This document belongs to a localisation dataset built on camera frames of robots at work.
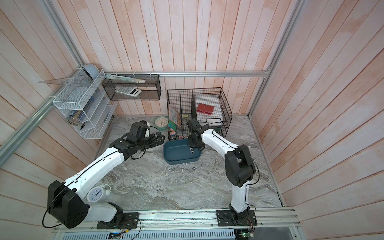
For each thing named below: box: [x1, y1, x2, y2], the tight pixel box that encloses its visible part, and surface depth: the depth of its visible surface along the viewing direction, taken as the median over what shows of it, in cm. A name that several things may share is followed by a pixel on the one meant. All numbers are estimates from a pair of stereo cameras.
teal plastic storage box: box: [163, 138, 202, 165], surface depth 100 cm
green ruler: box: [105, 74, 146, 84], surface depth 92 cm
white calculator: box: [115, 87, 142, 98], surface depth 100 cm
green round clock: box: [154, 115, 169, 131], surface depth 116 cm
